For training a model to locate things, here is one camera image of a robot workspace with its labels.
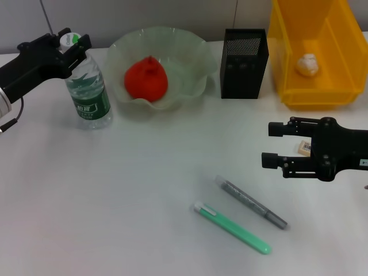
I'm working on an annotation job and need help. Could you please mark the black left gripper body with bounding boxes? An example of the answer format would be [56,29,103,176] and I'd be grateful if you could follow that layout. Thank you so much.
[0,34,72,104]

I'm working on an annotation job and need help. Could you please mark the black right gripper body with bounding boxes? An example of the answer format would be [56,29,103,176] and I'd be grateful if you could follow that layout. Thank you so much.
[309,116,368,182]

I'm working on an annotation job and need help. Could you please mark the clear green-label water bottle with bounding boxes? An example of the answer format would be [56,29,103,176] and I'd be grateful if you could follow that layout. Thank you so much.
[59,32,113,131]

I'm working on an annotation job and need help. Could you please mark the grey glitter pen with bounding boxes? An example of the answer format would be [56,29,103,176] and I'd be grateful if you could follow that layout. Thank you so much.
[214,174,288,230]

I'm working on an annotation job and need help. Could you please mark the white paper ball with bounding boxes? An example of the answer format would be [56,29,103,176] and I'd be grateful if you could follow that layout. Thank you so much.
[295,53,319,77]

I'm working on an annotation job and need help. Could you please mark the red-orange soft orange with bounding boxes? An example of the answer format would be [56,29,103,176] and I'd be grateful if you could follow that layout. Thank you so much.
[124,56,169,103]

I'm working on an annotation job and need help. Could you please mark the beige eraser with barcode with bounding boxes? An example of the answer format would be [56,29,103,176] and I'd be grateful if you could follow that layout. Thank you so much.
[296,140,313,158]

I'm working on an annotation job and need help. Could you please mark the black mesh pen holder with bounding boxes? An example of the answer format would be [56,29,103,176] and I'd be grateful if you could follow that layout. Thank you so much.
[220,28,270,99]

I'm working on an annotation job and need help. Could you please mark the green pen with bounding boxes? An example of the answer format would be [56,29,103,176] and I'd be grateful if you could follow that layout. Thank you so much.
[193,202,272,256]

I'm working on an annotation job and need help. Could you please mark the green glass fruit bowl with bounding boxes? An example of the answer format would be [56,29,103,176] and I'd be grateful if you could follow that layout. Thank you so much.
[103,25,217,110]

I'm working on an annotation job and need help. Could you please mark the yellow plastic bin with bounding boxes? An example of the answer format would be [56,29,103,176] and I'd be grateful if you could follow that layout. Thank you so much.
[267,0,365,111]

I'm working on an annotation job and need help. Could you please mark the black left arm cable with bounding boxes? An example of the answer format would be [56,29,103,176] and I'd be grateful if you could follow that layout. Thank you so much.
[0,96,24,135]

